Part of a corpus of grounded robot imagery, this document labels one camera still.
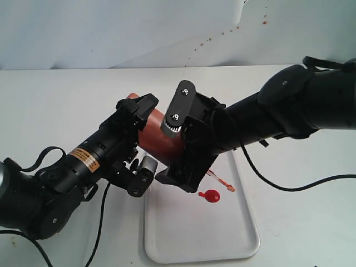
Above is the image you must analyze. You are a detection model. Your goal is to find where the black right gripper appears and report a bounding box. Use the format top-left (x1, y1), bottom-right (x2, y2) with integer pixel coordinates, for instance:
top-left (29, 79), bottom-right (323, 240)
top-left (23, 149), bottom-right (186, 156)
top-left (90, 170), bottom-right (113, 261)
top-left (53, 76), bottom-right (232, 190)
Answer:
top-left (155, 80), bottom-right (225, 192)

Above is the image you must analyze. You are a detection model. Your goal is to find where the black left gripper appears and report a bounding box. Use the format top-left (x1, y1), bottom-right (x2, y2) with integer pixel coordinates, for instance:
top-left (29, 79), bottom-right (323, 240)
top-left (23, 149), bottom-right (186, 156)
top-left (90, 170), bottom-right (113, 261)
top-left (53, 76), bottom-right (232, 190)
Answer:
top-left (100, 93), bottom-right (159, 197)

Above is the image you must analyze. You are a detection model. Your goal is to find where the red sauce squeeze bottle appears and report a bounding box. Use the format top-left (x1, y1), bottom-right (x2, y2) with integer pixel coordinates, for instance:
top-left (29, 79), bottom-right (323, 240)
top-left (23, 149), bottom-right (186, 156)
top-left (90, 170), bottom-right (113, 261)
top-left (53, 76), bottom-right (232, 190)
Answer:
top-left (139, 108), bottom-right (184, 167)

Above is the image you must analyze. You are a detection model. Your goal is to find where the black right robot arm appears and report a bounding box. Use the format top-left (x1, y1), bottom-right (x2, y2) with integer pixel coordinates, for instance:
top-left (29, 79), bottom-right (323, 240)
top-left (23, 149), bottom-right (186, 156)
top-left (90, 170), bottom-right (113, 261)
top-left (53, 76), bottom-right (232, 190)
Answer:
top-left (156, 60), bottom-right (355, 193)

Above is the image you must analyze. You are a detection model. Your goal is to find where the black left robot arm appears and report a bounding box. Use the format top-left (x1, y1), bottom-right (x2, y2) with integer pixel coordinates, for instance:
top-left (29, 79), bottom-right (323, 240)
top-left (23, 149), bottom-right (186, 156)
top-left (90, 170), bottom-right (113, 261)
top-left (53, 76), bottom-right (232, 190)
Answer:
top-left (1, 94), bottom-right (158, 240)

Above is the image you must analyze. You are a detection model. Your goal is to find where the red sauce blob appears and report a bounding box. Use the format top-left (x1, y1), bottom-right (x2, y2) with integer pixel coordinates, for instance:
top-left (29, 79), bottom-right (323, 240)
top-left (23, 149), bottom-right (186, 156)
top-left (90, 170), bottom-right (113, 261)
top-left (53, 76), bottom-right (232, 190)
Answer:
top-left (198, 189), bottom-right (220, 203)

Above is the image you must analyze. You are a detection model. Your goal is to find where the white rectangular plastic tray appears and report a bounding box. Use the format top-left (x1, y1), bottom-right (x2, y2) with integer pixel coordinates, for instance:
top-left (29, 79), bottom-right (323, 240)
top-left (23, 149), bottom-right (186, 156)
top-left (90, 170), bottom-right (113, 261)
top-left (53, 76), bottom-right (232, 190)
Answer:
top-left (144, 152), bottom-right (260, 264)

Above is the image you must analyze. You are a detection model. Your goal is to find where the white backdrop sheet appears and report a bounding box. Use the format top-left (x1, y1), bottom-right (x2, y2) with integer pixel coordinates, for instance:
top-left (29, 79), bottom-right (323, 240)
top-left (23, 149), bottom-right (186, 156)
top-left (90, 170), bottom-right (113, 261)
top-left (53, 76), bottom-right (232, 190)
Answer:
top-left (1, 1), bottom-right (355, 70)

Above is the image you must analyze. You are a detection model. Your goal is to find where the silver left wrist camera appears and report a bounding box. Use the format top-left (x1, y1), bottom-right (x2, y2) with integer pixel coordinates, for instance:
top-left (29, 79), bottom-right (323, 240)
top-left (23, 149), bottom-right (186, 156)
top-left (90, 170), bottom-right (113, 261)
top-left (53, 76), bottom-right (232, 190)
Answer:
top-left (141, 155), bottom-right (158, 176)

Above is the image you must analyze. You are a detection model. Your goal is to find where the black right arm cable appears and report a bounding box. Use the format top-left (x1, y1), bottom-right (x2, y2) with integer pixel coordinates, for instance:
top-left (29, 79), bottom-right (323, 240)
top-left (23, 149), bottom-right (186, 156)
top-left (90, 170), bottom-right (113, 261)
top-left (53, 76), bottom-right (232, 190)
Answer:
top-left (240, 55), bottom-right (356, 192)

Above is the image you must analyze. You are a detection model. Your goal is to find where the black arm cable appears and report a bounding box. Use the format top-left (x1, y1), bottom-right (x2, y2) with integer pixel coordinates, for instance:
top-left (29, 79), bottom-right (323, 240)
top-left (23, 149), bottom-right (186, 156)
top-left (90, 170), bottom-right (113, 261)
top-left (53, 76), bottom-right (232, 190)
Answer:
top-left (240, 55), bottom-right (356, 192)
top-left (0, 146), bottom-right (112, 267)

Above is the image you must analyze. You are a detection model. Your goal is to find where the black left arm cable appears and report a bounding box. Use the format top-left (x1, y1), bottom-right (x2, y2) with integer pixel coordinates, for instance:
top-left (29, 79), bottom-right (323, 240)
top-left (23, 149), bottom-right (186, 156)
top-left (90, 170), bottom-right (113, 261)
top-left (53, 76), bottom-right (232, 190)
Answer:
top-left (0, 146), bottom-right (112, 267)

